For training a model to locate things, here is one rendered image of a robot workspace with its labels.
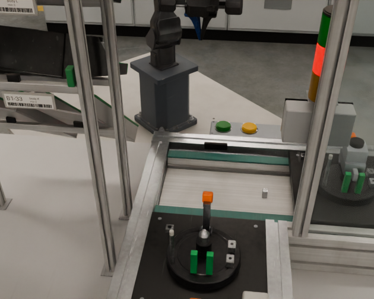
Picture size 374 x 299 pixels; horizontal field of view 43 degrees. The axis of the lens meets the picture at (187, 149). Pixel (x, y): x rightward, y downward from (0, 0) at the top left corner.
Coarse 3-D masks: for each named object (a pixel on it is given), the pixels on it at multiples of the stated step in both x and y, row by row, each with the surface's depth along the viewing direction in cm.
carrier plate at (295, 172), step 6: (288, 156) 119; (294, 156) 116; (294, 162) 114; (300, 162) 114; (294, 168) 112; (300, 168) 112; (294, 174) 110; (300, 174) 110; (294, 180) 109; (294, 186) 107; (294, 192) 105; (294, 198) 104; (294, 204) 102
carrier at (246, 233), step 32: (160, 224) 97; (192, 224) 97; (224, 224) 97; (256, 224) 97; (160, 256) 90; (192, 256) 82; (224, 256) 88; (256, 256) 90; (160, 288) 85; (192, 288) 84; (224, 288) 85; (256, 288) 85
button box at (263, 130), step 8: (232, 128) 128; (240, 128) 127; (256, 128) 127; (264, 128) 128; (272, 128) 128; (280, 128) 128; (248, 136) 125; (256, 136) 124; (264, 136) 124; (272, 136) 124; (280, 136) 124
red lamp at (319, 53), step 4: (316, 44) 77; (316, 48) 76; (320, 48) 75; (324, 48) 74; (316, 52) 76; (320, 52) 75; (316, 56) 76; (320, 56) 76; (316, 60) 77; (320, 60) 76; (316, 64) 77; (320, 64) 76; (312, 68) 79; (316, 68) 77; (320, 68) 76; (316, 72) 77; (320, 72) 77
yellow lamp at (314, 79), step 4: (312, 72) 79; (312, 76) 79; (316, 76) 78; (312, 80) 79; (316, 80) 78; (312, 84) 79; (316, 84) 78; (312, 88) 80; (316, 88) 79; (308, 92) 82; (312, 92) 80; (316, 92) 79; (308, 96) 81; (312, 96) 80; (312, 100) 80
